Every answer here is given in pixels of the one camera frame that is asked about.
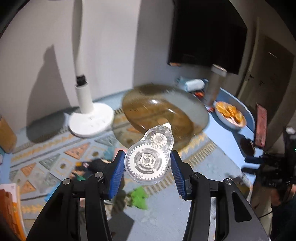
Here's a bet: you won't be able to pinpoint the dark wall television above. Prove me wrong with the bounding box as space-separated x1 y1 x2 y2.
168 0 247 74

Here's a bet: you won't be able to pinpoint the white desk lamp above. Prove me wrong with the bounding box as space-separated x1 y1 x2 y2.
68 1 114 138

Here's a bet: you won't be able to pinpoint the orange wooden block box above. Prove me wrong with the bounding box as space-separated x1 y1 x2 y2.
1 183 27 240

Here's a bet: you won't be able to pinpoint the dark sunglasses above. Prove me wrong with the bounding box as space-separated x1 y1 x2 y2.
240 137 255 157

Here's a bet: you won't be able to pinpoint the cork pen holder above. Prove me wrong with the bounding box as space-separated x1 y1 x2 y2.
0 115 17 154

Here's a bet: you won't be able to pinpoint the patterned blue woven mat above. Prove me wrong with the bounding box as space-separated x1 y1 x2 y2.
0 101 232 241

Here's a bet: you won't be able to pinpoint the green leafy toy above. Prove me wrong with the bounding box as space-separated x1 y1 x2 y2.
128 187 148 210

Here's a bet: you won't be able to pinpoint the tissue pack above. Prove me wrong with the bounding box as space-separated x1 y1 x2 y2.
177 77 205 92

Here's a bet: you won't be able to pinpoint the clear correction tape dispenser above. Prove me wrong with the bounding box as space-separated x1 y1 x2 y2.
125 122 174 185

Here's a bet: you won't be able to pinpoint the plate of orange slices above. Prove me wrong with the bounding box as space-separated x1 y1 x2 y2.
215 101 247 131

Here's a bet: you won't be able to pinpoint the amber ribbed glass bowl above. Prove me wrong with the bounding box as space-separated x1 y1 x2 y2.
112 84 209 151

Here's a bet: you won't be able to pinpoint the metal thermos bottle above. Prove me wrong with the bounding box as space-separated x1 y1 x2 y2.
203 64 227 106

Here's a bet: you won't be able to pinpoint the black dinosaur figure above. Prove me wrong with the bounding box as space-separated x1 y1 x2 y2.
71 158 111 181

